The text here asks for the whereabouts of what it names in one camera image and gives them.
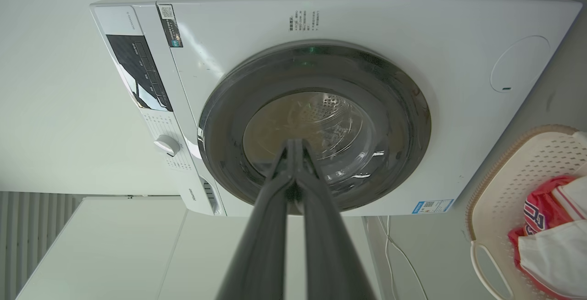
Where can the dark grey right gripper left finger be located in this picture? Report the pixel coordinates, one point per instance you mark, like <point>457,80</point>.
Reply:
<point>257,245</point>

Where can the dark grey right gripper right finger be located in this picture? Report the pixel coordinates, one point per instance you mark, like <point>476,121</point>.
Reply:
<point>330,254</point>

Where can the round dark washing machine door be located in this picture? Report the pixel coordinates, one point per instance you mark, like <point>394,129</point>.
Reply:
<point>394,107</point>

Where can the white front-load washing machine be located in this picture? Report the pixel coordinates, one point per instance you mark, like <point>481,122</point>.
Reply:
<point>458,107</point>

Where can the blue energy label sticker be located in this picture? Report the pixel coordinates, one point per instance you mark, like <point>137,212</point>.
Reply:
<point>432,206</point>

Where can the white control dial knob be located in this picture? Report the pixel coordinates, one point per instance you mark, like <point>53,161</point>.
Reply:
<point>167,145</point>

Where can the white cabinet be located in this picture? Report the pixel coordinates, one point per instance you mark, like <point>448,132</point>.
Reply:
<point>114,254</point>

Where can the cream perforated laundry basket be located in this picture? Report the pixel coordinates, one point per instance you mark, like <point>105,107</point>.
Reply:
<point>504,190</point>

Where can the red printed garment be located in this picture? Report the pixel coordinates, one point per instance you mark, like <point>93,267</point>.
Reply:
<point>541,208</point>

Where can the grey ribbed radiator panel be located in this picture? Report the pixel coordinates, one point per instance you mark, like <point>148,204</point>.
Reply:
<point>27,231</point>

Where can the black QR label sticker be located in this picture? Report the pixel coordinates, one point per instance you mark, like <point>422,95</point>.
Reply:
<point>170,25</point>

